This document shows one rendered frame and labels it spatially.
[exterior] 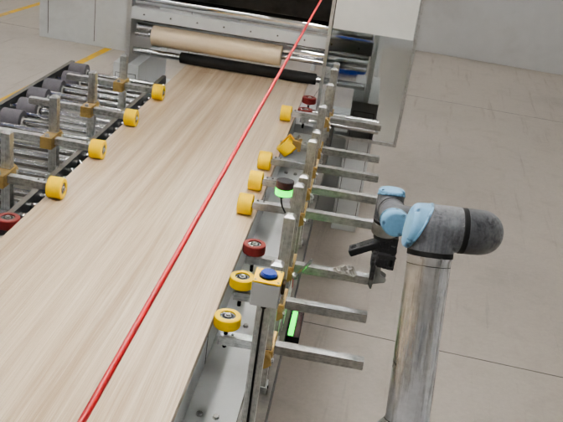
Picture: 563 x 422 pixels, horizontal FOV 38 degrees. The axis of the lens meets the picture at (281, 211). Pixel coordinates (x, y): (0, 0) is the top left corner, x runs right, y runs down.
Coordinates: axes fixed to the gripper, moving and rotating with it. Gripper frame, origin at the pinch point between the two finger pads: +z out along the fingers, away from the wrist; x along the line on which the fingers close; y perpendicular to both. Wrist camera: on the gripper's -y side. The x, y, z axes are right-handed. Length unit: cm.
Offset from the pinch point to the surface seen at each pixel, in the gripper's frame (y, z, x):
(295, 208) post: -28.7, -26.6, -6.1
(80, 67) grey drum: -182, -6, 205
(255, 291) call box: -30, -37, -84
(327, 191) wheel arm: -21, -13, 48
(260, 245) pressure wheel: -39.5, -8.6, -1.0
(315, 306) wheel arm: -16.7, -2.7, -26.6
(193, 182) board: -75, -9, 46
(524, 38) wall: 180, 42, 842
